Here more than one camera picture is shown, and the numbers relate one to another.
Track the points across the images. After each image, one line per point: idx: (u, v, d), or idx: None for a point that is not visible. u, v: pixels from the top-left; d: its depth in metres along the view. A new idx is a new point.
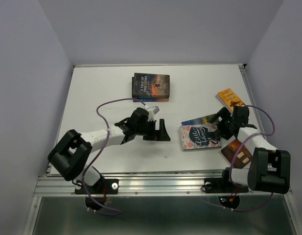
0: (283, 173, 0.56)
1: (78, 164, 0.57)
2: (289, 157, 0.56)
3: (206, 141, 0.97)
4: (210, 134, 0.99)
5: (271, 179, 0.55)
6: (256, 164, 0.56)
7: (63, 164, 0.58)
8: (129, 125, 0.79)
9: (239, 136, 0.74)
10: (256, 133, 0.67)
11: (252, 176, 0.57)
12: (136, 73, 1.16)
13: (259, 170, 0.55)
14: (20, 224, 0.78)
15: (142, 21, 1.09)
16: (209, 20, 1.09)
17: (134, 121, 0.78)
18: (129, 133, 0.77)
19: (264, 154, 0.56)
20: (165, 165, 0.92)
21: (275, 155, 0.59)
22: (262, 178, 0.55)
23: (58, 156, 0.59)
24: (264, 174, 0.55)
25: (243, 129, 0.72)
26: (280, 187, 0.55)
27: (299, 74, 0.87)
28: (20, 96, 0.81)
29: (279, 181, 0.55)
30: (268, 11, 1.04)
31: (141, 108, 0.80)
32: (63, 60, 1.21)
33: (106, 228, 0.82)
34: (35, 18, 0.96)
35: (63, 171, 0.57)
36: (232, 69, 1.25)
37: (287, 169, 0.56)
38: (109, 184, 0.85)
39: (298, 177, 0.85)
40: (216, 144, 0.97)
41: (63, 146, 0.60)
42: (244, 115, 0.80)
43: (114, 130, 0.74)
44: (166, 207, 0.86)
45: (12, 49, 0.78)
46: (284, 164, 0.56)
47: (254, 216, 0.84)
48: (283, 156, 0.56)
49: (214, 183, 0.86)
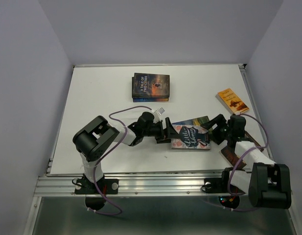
0: (283, 187, 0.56)
1: (104, 145, 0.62)
2: (288, 171, 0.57)
3: (196, 142, 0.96)
4: (200, 136, 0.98)
5: (272, 195, 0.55)
6: (257, 179, 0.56)
7: (89, 143, 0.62)
8: (137, 129, 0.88)
9: (236, 150, 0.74)
10: (253, 147, 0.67)
11: (253, 191, 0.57)
12: (136, 73, 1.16)
13: (260, 186, 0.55)
14: (20, 224, 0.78)
15: (142, 21, 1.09)
16: (210, 19, 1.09)
17: (140, 126, 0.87)
18: (136, 139, 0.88)
19: (264, 170, 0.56)
20: (166, 165, 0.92)
21: (274, 170, 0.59)
22: (263, 194, 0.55)
23: (84, 136, 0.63)
24: (266, 189, 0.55)
25: (240, 143, 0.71)
26: (281, 202, 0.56)
27: (300, 75, 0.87)
28: (19, 96, 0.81)
29: (280, 197, 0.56)
30: (268, 11, 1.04)
31: (146, 113, 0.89)
32: (63, 60, 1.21)
33: (106, 228, 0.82)
34: (35, 18, 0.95)
35: (89, 149, 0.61)
36: (232, 69, 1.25)
37: (287, 184, 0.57)
38: (109, 184, 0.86)
39: (298, 178, 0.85)
40: (205, 146, 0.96)
41: (91, 128, 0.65)
42: (241, 127, 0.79)
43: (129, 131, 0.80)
44: (166, 207, 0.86)
45: (11, 49, 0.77)
46: (284, 178, 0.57)
47: (254, 216, 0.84)
48: (283, 172, 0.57)
49: (214, 183, 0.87)
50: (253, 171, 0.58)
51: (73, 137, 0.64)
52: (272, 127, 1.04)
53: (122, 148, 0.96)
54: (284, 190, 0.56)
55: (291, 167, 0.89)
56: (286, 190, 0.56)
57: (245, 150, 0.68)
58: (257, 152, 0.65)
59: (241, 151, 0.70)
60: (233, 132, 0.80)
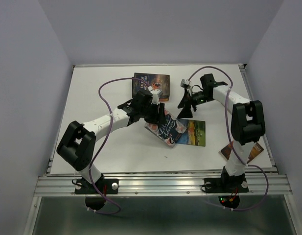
0: (259, 119, 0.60)
1: (86, 152, 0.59)
2: (262, 104, 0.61)
3: (166, 135, 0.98)
4: (174, 133, 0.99)
5: (251, 128, 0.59)
6: (237, 119, 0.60)
7: (72, 155, 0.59)
8: (134, 106, 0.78)
9: (215, 95, 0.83)
10: (228, 91, 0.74)
11: (235, 129, 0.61)
12: (136, 73, 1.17)
13: (239, 122, 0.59)
14: (20, 224, 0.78)
15: (142, 22, 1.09)
16: (209, 20, 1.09)
17: (139, 102, 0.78)
18: (134, 115, 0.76)
19: (241, 106, 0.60)
20: (165, 165, 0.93)
21: (250, 106, 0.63)
22: (243, 128, 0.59)
23: (66, 148, 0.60)
24: (244, 124, 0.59)
25: (217, 89, 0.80)
26: (259, 133, 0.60)
27: (298, 75, 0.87)
28: (19, 96, 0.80)
29: (258, 128, 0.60)
30: (268, 11, 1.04)
31: (144, 90, 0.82)
32: (63, 60, 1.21)
33: (106, 228, 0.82)
34: (34, 17, 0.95)
35: (74, 160, 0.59)
36: (232, 69, 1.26)
37: (262, 116, 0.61)
38: (109, 183, 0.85)
39: (297, 178, 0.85)
40: (171, 143, 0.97)
41: (68, 138, 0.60)
42: (211, 79, 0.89)
43: (118, 113, 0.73)
44: (166, 207, 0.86)
45: (11, 49, 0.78)
46: (259, 112, 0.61)
47: (254, 215, 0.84)
48: (257, 106, 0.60)
49: (214, 183, 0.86)
50: (233, 112, 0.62)
51: (57, 150, 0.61)
52: (272, 127, 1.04)
53: (121, 148, 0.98)
54: (259, 122, 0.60)
55: (291, 167, 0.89)
56: (262, 121, 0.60)
57: (224, 95, 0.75)
58: (233, 95, 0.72)
59: (219, 95, 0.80)
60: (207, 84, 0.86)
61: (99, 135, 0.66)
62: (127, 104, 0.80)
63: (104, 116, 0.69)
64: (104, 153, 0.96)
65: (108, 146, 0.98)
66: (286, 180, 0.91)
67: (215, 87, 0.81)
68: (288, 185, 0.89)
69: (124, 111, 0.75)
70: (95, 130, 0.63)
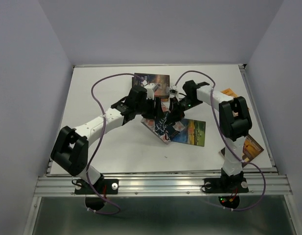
0: (244, 114, 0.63)
1: (81, 157, 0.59)
2: (244, 100, 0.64)
3: (162, 131, 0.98)
4: (170, 129, 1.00)
5: (240, 124, 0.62)
6: (225, 117, 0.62)
7: (66, 160, 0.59)
8: (128, 104, 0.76)
9: (199, 96, 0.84)
10: (212, 91, 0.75)
11: (224, 127, 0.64)
12: (136, 73, 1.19)
13: (227, 119, 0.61)
14: (20, 224, 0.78)
15: (142, 22, 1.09)
16: (209, 20, 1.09)
17: (133, 99, 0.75)
18: (128, 112, 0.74)
19: (227, 105, 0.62)
20: (165, 165, 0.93)
21: (235, 103, 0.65)
22: (232, 124, 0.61)
23: (60, 153, 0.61)
24: (233, 121, 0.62)
25: (200, 90, 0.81)
26: (245, 127, 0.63)
27: (298, 75, 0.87)
28: (19, 96, 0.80)
29: (244, 123, 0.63)
30: (267, 11, 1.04)
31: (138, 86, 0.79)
32: (63, 60, 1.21)
33: (106, 228, 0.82)
34: (34, 16, 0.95)
35: (69, 165, 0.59)
36: (232, 69, 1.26)
37: (247, 110, 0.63)
38: (109, 184, 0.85)
39: (296, 178, 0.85)
40: (166, 139, 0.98)
41: (60, 144, 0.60)
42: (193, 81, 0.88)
43: (111, 113, 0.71)
44: (166, 207, 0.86)
45: (11, 49, 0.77)
46: (243, 107, 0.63)
47: (254, 215, 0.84)
48: (241, 102, 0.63)
49: (214, 183, 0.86)
50: (220, 111, 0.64)
51: (51, 155, 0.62)
52: (272, 127, 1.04)
53: (121, 148, 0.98)
54: (245, 116, 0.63)
55: (290, 167, 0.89)
56: (247, 115, 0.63)
57: (209, 95, 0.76)
58: (218, 94, 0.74)
59: (203, 95, 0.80)
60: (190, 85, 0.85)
61: (92, 138, 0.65)
62: (120, 102, 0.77)
63: (96, 118, 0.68)
64: (104, 153, 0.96)
65: (108, 146, 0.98)
66: (286, 180, 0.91)
67: (197, 89, 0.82)
68: (288, 185, 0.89)
69: (118, 110, 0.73)
70: (88, 134, 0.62)
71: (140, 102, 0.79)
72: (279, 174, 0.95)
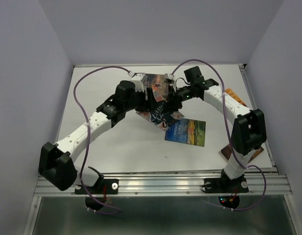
0: (260, 129, 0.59)
1: (67, 174, 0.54)
2: (263, 114, 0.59)
3: (159, 120, 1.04)
4: (167, 118, 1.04)
5: (254, 140, 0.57)
6: (241, 132, 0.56)
7: (53, 178, 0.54)
8: (117, 103, 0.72)
9: (206, 98, 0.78)
10: (224, 97, 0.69)
11: (237, 141, 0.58)
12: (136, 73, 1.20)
13: (243, 135, 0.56)
14: (20, 224, 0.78)
15: (142, 22, 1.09)
16: (209, 20, 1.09)
17: (120, 98, 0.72)
18: (118, 113, 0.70)
19: (244, 119, 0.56)
20: (165, 165, 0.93)
21: (249, 116, 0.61)
22: (247, 141, 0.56)
23: (45, 171, 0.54)
24: (248, 137, 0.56)
25: (209, 92, 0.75)
26: (260, 143, 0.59)
27: (298, 75, 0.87)
28: (19, 96, 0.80)
29: (259, 138, 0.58)
30: (267, 11, 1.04)
31: (125, 82, 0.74)
32: (63, 60, 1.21)
33: (106, 228, 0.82)
34: (34, 17, 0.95)
35: (57, 183, 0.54)
36: (232, 69, 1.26)
37: (263, 126, 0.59)
38: (109, 184, 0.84)
39: (296, 178, 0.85)
40: (164, 127, 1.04)
41: (45, 162, 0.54)
42: (199, 75, 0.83)
43: (96, 119, 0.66)
44: (166, 207, 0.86)
45: (11, 49, 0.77)
46: (261, 123, 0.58)
47: (254, 215, 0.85)
48: (259, 117, 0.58)
49: (214, 183, 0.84)
50: (234, 125, 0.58)
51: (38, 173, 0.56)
52: (272, 127, 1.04)
53: (121, 148, 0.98)
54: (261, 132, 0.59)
55: (291, 167, 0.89)
56: (263, 131, 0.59)
57: (221, 101, 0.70)
58: (231, 102, 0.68)
59: (212, 99, 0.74)
60: (196, 82, 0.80)
61: (78, 151, 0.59)
62: (107, 102, 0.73)
63: (79, 128, 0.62)
64: (104, 153, 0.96)
65: (108, 147, 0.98)
66: (286, 180, 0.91)
67: (206, 91, 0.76)
68: (288, 185, 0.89)
69: (104, 113, 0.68)
70: (71, 149, 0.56)
71: (129, 99, 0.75)
72: (278, 174, 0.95)
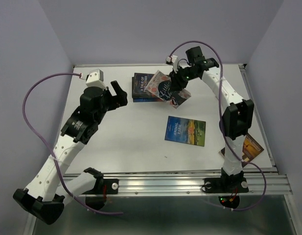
0: (247, 117, 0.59)
1: (48, 214, 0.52)
2: (253, 104, 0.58)
3: (169, 98, 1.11)
4: (175, 96, 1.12)
5: (241, 127, 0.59)
6: (230, 120, 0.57)
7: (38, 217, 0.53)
8: (84, 117, 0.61)
9: (203, 78, 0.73)
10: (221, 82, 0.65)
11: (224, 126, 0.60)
12: (136, 73, 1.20)
13: (230, 122, 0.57)
14: (20, 224, 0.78)
15: (142, 22, 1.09)
16: (209, 20, 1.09)
17: (87, 110, 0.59)
18: (87, 129, 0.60)
19: (235, 108, 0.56)
20: (165, 165, 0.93)
21: (241, 104, 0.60)
22: (233, 127, 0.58)
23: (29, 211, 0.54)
24: (235, 124, 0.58)
25: (207, 73, 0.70)
26: (244, 129, 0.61)
27: (297, 75, 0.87)
28: (19, 96, 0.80)
29: (245, 126, 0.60)
30: (267, 11, 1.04)
31: (89, 91, 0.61)
32: (63, 60, 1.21)
33: (106, 228, 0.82)
34: (34, 17, 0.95)
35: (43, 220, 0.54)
36: (232, 69, 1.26)
37: (251, 114, 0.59)
38: (109, 184, 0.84)
39: (296, 178, 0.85)
40: (174, 104, 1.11)
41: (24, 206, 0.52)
42: (200, 55, 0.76)
43: (63, 145, 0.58)
44: (166, 207, 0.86)
45: (11, 49, 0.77)
46: (249, 112, 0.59)
47: (254, 214, 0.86)
48: (249, 106, 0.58)
49: (214, 183, 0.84)
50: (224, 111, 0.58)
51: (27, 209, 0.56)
52: (271, 127, 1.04)
53: (121, 148, 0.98)
54: (247, 120, 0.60)
55: (290, 167, 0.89)
56: (249, 119, 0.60)
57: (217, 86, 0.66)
58: (226, 87, 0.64)
59: (209, 80, 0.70)
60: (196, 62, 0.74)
61: (54, 186, 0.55)
62: (74, 115, 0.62)
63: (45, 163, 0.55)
64: (104, 154, 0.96)
65: (108, 147, 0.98)
66: (286, 180, 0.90)
67: (205, 71, 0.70)
68: (288, 185, 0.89)
69: (71, 134, 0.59)
70: (43, 192, 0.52)
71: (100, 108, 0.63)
72: (278, 174, 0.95)
